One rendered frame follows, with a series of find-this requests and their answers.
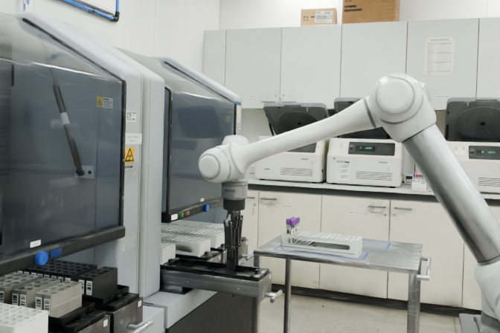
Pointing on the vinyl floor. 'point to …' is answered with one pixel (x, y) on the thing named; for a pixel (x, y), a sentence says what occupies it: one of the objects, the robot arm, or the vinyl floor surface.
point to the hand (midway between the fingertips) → (232, 257)
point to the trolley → (382, 249)
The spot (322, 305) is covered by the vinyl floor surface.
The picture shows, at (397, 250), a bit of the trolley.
